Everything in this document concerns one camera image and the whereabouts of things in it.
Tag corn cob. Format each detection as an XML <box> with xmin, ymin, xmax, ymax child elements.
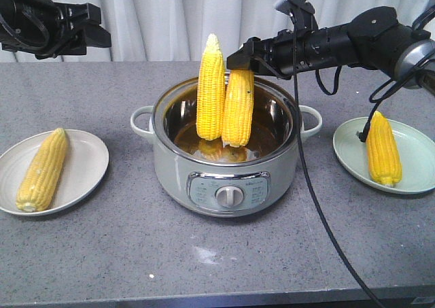
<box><xmin>222</xmin><ymin>69</ymin><xmax>254</xmax><ymax>148</ymax></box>
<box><xmin>366</xmin><ymin>111</ymin><xmax>402</xmax><ymax>187</ymax></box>
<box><xmin>196</xmin><ymin>33</ymin><xmax>226</xmax><ymax>141</ymax></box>
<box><xmin>16</xmin><ymin>128</ymin><xmax>69</xmax><ymax>212</ymax></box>

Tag black right camera cable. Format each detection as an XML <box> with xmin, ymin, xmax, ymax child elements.
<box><xmin>287</xmin><ymin>7</ymin><xmax>435</xmax><ymax>308</ymax></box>

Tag green electric cooking pot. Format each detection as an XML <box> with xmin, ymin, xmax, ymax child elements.
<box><xmin>130</xmin><ymin>78</ymin><xmax>323</xmax><ymax>218</ymax></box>

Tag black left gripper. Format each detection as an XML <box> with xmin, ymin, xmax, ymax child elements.
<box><xmin>20</xmin><ymin>0</ymin><xmax>111</xmax><ymax>59</ymax></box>

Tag white pleated curtain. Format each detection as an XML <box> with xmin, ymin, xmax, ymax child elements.
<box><xmin>0</xmin><ymin>0</ymin><xmax>435</xmax><ymax>63</ymax></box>

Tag light green round plate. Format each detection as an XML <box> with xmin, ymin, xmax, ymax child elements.
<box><xmin>332</xmin><ymin>117</ymin><xmax>434</xmax><ymax>195</ymax></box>

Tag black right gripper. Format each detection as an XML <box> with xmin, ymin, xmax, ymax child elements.
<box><xmin>226</xmin><ymin>28</ymin><xmax>343</xmax><ymax>79</ymax></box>

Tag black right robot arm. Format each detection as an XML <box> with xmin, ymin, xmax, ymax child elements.
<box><xmin>227</xmin><ymin>6</ymin><xmax>434</xmax><ymax>92</ymax></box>

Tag beige round plate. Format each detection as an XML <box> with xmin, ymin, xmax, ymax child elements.
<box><xmin>1</xmin><ymin>129</ymin><xmax>109</xmax><ymax>217</ymax></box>

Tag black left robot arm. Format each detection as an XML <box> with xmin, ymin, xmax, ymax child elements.
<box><xmin>1</xmin><ymin>0</ymin><xmax>111</xmax><ymax>60</ymax></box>

